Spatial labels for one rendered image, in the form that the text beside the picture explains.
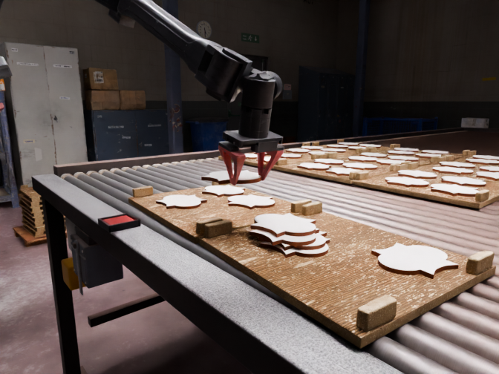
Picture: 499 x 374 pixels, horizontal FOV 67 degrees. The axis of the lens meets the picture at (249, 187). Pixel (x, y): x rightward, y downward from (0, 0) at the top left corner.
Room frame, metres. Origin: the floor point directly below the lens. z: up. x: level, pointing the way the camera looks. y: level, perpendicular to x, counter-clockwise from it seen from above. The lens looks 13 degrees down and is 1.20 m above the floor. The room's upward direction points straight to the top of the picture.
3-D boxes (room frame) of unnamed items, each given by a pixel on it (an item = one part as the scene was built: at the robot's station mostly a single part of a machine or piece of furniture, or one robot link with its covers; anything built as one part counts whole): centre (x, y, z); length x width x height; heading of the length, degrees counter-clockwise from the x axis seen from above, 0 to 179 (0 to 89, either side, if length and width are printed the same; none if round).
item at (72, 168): (2.83, -0.75, 0.90); 4.04 x 0.06 x 0.10; 130
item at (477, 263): (0.57, -0.38, 0.95); 0.06 x 0.02 x 0.03; 125
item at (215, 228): (0.74, 0.06, 0.95); 0.06 x 0.02 x 0.03; 125
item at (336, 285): (0.66, -0.16, 0.93); 0.41 x 0.35 x 0.02; 35
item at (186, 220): (1.00, 0.09, 0.93); 0.41 x 0.35 x 0.02; 36
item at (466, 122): (6.49, -3.86, 0.86); 0.37 x 0.30 x 0.22; 40
